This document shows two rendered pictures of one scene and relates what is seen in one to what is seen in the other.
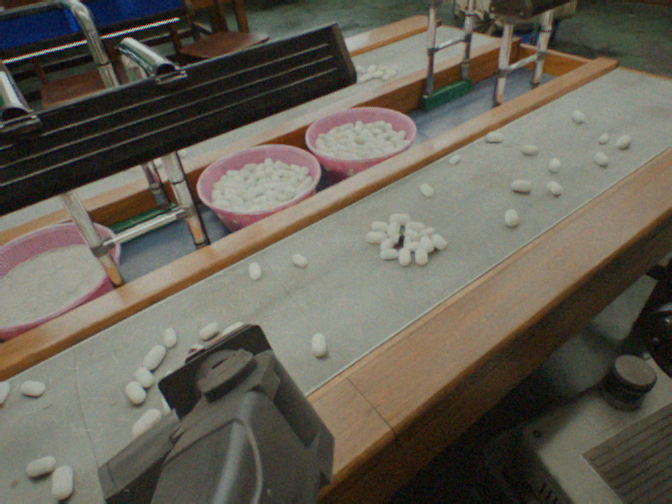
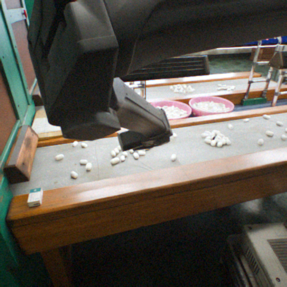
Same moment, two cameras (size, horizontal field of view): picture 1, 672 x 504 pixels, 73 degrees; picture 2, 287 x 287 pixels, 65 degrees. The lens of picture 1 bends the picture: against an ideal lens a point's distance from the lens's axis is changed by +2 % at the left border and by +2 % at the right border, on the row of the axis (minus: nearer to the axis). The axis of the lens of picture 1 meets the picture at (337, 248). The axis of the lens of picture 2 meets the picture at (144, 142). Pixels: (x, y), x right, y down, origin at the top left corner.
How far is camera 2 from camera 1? 38 cm
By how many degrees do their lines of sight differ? 16
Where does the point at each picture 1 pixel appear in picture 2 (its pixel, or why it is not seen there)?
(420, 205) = (226, 130)
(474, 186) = (250, 130)
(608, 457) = (278, 244)
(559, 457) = (256, 237)
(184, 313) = not seen: hidden behind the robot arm
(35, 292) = not seen: hidden behind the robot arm
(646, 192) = not seen: outside the picture
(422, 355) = (208, 167)
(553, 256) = (271, 154)
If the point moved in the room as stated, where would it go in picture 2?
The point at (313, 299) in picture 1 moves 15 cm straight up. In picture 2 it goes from (175, 147) to (178, 116)
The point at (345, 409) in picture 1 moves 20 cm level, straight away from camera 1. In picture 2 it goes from (176, 172) to (181, 144)
